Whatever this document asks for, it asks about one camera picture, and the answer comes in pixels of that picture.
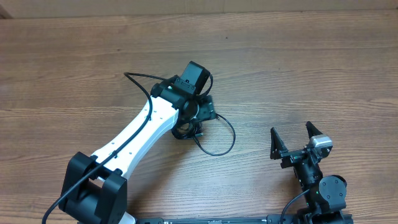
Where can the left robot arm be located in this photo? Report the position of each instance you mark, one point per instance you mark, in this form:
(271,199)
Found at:
(95,187)

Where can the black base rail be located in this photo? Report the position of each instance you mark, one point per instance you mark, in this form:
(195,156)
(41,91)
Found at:
(269,219)

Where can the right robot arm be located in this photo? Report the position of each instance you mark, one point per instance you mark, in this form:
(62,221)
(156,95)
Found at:
(323,197)

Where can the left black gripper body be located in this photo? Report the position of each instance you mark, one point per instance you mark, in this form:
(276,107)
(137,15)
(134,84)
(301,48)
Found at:
(204,108)

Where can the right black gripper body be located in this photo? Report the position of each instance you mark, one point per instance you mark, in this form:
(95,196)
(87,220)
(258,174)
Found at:
(292,157)

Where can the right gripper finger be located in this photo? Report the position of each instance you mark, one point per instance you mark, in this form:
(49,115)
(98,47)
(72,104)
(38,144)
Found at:
(277,145)
(312,130)

